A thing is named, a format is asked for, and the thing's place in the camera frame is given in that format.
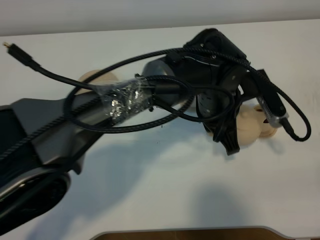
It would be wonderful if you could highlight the beige teapot saucer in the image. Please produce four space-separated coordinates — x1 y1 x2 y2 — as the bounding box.
75 69 119 96

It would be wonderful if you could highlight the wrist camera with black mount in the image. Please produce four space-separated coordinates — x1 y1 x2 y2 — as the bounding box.
240 69 289 128

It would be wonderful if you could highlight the beige teapot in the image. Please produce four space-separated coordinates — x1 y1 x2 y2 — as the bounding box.
203 104 277 147

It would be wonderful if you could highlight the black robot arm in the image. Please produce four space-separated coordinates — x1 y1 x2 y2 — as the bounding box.
0 28 250 224

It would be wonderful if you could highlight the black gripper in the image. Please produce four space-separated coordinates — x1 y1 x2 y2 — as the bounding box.
183 28 248 156

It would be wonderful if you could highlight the black braided cable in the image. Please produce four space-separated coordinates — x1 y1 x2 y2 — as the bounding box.
0 46 313 161

